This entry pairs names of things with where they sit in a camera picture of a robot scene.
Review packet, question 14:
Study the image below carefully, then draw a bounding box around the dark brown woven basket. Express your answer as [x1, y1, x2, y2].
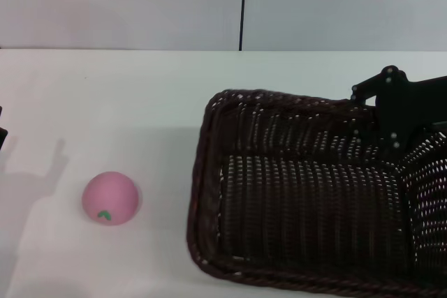
[186, 89, 447, 298]

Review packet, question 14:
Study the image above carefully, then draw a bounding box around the black vertical wall strip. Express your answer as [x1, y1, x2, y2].
[238, 0, 248, 52]

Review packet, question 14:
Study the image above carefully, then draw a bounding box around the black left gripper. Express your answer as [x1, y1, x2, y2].
[0, 105, 8, 151]

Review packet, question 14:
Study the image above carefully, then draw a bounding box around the pink toy peach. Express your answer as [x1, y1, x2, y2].
[82, 171, 140, 226]

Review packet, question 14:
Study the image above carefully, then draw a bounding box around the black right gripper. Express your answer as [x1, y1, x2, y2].
[350, 65, 447, 160]

